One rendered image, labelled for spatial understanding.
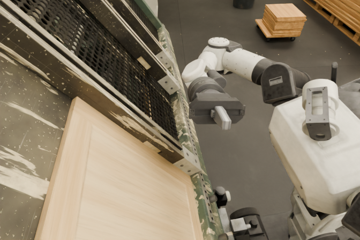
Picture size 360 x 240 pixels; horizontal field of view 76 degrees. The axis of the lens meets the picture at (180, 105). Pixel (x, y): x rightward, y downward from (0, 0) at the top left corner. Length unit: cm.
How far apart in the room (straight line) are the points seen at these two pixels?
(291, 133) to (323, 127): 14
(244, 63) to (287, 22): 303
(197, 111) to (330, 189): 31
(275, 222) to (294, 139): 121
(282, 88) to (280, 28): 312
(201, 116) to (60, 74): 34
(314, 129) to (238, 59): 42
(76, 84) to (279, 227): 151
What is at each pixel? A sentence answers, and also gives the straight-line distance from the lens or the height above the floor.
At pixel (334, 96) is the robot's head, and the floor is 145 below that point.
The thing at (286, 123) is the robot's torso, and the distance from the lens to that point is 64.
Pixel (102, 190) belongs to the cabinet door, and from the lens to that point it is 56.
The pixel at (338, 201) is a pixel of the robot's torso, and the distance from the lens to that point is 61.
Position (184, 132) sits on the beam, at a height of 90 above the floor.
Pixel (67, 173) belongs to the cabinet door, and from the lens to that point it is 51.
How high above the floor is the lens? 175
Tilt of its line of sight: 43 degrees down
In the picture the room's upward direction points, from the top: 1 degrees counter-clockwise
